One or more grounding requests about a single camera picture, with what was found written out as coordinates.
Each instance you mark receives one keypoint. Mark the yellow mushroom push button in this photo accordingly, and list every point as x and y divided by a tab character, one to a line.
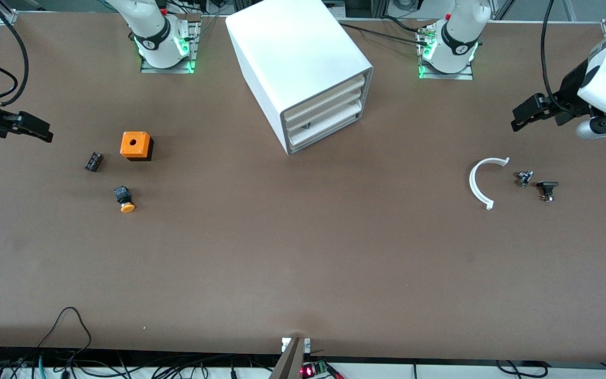
125	200

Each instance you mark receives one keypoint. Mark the black switch part with spring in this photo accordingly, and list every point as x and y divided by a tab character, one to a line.
547	187

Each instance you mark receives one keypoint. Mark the circuit board with red LED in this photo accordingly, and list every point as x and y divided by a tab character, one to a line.
311	370

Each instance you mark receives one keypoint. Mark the white semicircular bracket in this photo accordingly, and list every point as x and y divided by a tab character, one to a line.
472	184

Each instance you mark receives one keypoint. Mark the small black connector block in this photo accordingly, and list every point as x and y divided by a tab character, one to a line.
93	161

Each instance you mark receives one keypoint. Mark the grey camera mount bar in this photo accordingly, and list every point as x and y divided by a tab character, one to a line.
290	363

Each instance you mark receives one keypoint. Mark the white drawer cabinet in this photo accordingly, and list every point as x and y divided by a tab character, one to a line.
292	47

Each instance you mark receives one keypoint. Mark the white plastic drawer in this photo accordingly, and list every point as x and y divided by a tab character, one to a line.
324	98
329	107
334	120

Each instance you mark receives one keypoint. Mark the small metal fitting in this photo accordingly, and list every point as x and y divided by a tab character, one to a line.
525	178

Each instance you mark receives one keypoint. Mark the white mounting bracket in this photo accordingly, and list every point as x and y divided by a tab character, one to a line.
285	345

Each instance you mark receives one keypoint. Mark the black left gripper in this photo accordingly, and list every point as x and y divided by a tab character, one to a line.
571	91

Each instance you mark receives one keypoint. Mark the orange box with hole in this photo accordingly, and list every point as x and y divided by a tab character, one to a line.
135	143

